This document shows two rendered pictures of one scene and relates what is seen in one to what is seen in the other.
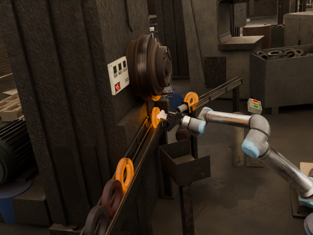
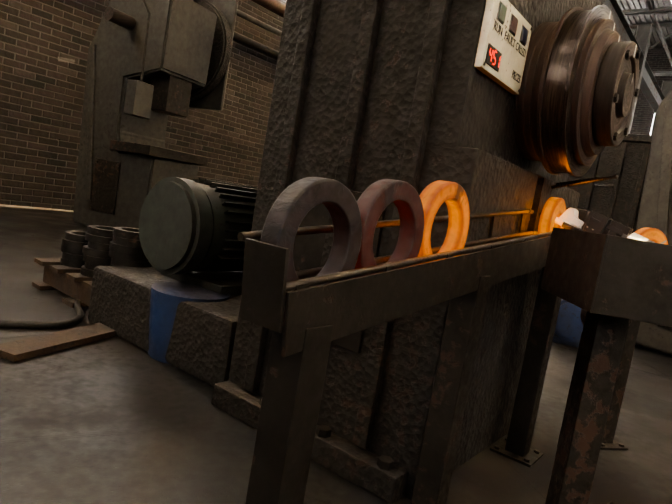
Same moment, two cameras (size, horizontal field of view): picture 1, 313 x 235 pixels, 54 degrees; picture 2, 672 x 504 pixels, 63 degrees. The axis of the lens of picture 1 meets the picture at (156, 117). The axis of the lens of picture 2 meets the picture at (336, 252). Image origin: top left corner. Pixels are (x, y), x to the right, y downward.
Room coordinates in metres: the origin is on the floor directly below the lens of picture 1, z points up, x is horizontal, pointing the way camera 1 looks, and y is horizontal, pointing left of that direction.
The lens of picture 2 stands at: (0.41, 0.02, 0.71)
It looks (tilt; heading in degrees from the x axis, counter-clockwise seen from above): 6 degrees down; 20
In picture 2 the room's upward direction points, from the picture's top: 10 degrees clockwise
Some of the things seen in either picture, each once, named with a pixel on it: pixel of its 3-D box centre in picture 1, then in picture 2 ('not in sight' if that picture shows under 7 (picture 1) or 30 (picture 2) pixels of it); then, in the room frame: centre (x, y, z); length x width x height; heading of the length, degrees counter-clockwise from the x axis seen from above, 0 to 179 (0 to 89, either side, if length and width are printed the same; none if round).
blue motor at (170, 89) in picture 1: (171, 98); (569, 316); (4.42, -0.25, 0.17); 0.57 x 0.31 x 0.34; 3
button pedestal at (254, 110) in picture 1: (255, 133); not in sight; (2.59, -0.90, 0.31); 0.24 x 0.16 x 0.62; 163
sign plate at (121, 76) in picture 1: (119, 74); (505, 45); (1.85, 0.20, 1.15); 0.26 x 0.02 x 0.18; 163
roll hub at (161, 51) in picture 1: (165, 66); (618, 95); (2.12, -0.10, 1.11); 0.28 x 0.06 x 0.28; 163
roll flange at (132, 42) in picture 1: (140, 68); (552, 94); (2.17, 0.07, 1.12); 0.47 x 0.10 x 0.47; 163
